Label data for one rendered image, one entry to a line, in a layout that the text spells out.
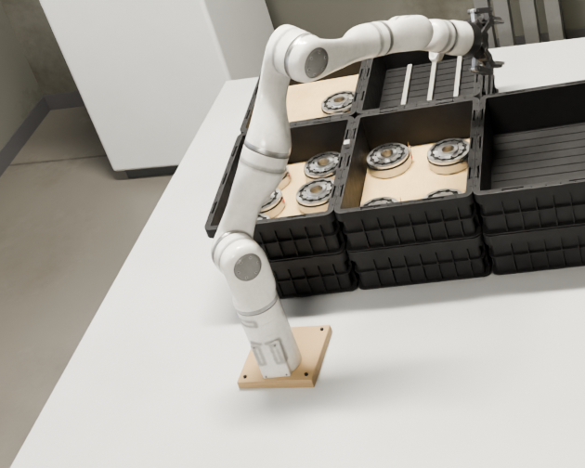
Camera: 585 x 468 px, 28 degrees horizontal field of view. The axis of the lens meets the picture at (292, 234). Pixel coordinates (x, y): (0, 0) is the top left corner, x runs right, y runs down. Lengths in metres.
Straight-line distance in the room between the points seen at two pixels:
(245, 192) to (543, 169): 0.72
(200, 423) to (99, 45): 2.29
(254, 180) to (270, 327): 0.32
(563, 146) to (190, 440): 1.06
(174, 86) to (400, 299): 2.07
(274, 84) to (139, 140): 2.44
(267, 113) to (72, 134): 3.17
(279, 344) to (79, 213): 2.44
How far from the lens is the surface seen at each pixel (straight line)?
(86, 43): 4.49
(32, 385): 3.97
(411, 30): 2.39
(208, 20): 4.25
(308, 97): 3.16
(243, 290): 2.31
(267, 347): 2.40
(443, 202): 2.44
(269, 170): 2.23
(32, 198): 4.99
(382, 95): 3.07
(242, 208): 2.29
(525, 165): 2.67
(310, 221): 2.51
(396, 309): 2.55
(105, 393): 2.64
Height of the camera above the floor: 2.31
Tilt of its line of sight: 34 degrees down
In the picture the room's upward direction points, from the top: 19 degrees counter-clockwise
